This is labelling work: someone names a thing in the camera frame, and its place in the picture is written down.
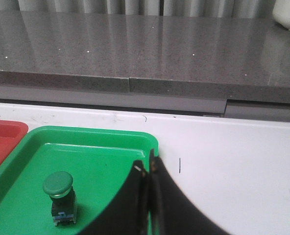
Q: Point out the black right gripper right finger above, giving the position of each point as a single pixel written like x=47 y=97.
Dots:
x=171 y=212

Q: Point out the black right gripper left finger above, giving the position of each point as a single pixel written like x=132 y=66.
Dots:
x=127 y=213

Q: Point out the green mushroom push button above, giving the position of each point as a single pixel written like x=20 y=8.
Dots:
x=59 y=187

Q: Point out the green plastic tray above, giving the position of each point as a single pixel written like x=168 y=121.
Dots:
x=99 y=161

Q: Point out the red plastic tray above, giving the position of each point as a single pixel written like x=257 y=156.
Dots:
x=11 y=133

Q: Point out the grey stone counter ledge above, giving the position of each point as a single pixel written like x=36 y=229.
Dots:
x=223 y=67

